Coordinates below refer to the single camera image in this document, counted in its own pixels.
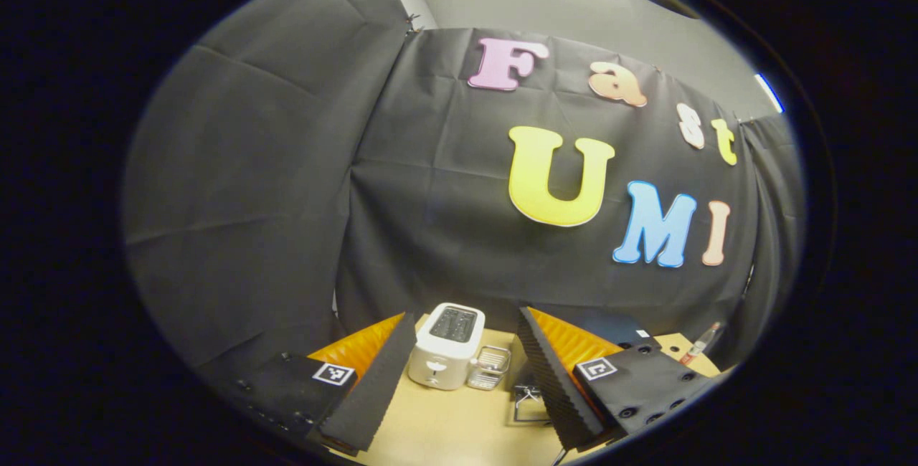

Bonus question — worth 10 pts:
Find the black electric oven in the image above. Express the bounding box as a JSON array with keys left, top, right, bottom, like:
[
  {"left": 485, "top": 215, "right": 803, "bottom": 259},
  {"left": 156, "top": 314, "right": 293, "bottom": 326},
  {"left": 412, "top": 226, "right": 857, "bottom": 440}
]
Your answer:
[{"left": 511, "top": 307, "right": 663, "bottom": 465}]

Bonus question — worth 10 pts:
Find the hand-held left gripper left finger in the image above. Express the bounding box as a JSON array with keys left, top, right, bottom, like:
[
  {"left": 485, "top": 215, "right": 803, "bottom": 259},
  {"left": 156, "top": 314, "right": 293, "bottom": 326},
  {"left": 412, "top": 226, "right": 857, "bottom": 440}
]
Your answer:
[{"left": 228, "top": 313, "right": 418, "bottom": 454}]

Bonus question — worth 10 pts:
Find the black backdrop cloth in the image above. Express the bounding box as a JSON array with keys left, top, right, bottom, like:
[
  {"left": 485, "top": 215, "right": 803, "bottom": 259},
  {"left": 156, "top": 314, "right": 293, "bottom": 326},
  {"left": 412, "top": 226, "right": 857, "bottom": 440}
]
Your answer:
[{"left": 122, "top": 0, "right": 808, "bottom": 381}]

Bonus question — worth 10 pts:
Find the clear glass container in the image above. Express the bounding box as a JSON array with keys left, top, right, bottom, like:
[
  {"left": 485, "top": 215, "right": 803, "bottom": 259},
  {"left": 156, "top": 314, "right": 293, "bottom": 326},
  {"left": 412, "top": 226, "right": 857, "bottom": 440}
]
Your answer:
[{"left": 466, "top": 345, "right": 512, "bottom": 391}]

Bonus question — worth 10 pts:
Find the white toaster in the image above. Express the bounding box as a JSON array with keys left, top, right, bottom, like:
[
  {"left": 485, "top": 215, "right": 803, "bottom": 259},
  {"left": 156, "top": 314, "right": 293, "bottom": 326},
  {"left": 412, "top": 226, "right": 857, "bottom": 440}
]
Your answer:
[{"left": 407, "top": 302, "right": 487, "bottom": 391}]

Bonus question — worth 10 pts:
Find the small ceiling light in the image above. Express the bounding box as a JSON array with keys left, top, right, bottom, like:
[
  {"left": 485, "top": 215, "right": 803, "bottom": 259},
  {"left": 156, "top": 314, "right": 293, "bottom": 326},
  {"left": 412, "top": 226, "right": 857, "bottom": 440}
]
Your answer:
[{"left": 754, "top": 72, "right": 785, "bottom": 115}]

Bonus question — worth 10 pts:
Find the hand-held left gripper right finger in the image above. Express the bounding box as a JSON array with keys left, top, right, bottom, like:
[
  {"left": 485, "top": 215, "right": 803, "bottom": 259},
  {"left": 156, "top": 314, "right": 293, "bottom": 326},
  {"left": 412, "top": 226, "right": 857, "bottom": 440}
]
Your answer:
[{"left": 518, "top": 306, "right": 719, "bottom": 452}]

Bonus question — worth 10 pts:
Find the clear plastic water bottle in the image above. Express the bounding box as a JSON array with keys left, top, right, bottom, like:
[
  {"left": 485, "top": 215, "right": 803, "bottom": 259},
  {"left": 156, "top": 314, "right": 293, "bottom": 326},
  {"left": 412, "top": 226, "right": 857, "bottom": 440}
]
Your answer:
[{"left": 678, "top": 320, "right": 724, "bottom": 367}]

